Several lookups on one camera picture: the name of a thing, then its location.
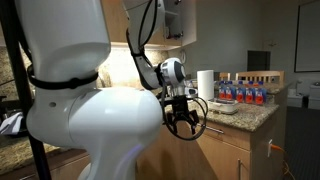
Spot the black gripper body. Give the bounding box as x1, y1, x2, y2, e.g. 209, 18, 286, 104
168, 94, 194, 121

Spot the silver bar drawer handle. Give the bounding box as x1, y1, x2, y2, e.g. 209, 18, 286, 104
203, 124, 225, 135

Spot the white rectangular container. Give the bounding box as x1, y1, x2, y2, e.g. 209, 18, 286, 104
207, 98, 240, 115

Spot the white paper towel roll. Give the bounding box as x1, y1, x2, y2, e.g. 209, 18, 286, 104
196, 69, 215, 102

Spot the wooden base cabinet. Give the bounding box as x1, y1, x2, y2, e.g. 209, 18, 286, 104
136, 113, 289, 180

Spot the wide wooden chair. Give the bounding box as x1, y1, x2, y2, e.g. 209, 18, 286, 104
235, 70, 286, 85

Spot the wooden upper cabinet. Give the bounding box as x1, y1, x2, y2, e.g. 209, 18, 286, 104
99, 0, 198, 51

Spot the white low furniture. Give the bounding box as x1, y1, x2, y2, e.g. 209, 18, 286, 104
287, 81, 320, 111

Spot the white cloth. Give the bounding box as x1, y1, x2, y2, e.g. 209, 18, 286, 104
0, 112, 25, 136

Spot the black tripod pole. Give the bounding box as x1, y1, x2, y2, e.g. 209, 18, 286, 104
0, 0, 53, 180

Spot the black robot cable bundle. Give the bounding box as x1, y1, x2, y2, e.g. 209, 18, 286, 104
124, 0, 209, 142

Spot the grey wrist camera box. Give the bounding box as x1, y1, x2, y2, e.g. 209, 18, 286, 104
184, 87, 200, 100

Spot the silver vertical door handle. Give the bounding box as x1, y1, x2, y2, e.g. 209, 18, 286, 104
236, 158, 242, 180

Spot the orange power cable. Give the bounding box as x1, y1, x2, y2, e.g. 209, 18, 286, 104
271, 143, 296, 180

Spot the white board with dark frame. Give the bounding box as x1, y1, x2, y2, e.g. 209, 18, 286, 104
294, 0, 320, 73

